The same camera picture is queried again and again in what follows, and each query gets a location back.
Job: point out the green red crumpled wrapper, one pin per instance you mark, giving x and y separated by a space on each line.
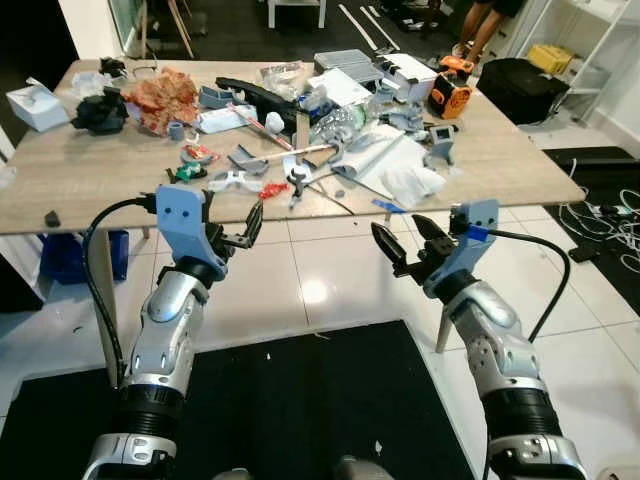
192 165

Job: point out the white paper booklet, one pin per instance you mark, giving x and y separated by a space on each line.
345 88

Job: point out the black curved plastic part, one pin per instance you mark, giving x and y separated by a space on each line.
250 90

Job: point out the black bag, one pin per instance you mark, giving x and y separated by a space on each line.
520 92

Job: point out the orange black power tool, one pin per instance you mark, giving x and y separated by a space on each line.
450 95

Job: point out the white tissue packet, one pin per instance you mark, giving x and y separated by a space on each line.
226 118

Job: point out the clear plastic bag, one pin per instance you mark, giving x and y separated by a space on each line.
100 82

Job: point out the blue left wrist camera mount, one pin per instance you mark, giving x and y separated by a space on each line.
185 222

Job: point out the white round bulb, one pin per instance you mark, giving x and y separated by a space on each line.
275 123

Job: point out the small black block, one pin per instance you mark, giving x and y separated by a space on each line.
51 218

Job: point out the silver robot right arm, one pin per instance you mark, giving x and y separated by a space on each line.
495 345

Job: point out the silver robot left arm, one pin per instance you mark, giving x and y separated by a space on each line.
170 330

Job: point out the grey robot right leg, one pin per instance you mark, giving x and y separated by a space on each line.
362 470

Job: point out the grey robot leg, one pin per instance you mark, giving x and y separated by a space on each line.
362 470
235 475

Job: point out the grey plastic printed part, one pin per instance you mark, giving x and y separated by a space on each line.
442 140

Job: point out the light wooden table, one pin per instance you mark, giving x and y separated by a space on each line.
90 170

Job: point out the flat grey box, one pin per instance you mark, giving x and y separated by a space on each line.
345 60

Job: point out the white carton box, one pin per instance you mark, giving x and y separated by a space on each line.
408 72

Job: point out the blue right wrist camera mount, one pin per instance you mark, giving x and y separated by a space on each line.
465 250

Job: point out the small blue strip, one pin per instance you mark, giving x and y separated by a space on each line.
388 206

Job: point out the white metal shelf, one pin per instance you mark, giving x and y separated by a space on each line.
605 75

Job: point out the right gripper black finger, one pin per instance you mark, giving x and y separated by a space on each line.
432 232
391 250

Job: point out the white tissue box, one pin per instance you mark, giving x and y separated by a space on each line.
38 108

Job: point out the grey robot left leg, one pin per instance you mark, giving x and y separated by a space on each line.
235 475

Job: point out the person bare legs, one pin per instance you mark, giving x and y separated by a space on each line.
483 30

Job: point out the small red wrapper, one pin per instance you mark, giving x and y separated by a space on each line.
273 189

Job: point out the crumpled black cloth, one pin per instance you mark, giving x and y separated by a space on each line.
100 112

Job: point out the small black gadget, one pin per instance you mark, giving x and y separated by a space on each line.
112 66

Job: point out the blue plastic bin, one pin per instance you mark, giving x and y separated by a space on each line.
65 258

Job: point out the small grey cup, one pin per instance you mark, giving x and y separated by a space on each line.
176 131

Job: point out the crushed clear plastic bottle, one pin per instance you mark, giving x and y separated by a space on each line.
345 125

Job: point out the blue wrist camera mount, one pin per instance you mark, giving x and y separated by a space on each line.
185 222
465 250

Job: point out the crumpled clear plastic wrap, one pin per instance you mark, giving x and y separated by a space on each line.
287 78

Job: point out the clear safety glasses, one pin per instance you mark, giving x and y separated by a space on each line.
235 182

